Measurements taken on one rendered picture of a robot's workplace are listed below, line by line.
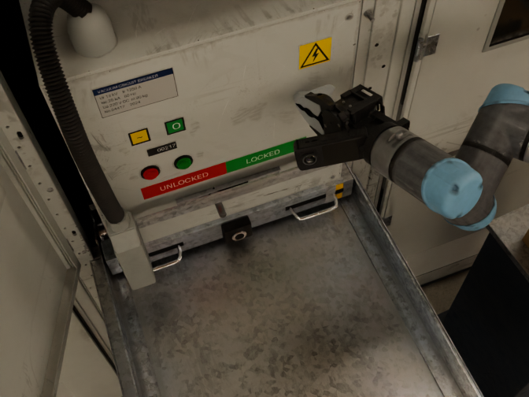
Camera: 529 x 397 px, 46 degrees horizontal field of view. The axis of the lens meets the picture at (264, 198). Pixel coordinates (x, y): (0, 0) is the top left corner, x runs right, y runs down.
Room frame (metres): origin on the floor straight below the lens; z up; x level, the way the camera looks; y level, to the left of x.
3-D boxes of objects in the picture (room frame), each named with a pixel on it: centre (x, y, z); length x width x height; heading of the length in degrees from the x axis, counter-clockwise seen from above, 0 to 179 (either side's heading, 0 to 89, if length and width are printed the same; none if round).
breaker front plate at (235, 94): (0.69, 0.07, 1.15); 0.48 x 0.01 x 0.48; 108
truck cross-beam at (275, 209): (0.71, 0.07, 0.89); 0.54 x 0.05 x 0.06; 108
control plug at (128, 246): (0.56, 0.24, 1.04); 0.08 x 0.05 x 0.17; 18
